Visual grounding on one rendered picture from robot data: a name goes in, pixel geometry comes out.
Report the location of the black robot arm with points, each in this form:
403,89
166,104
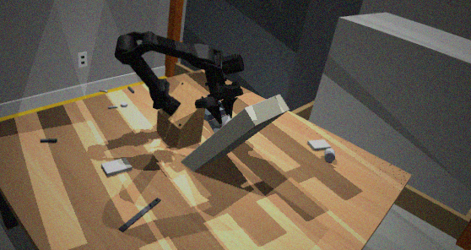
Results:
128,51

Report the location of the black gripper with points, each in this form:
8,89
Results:
211,102

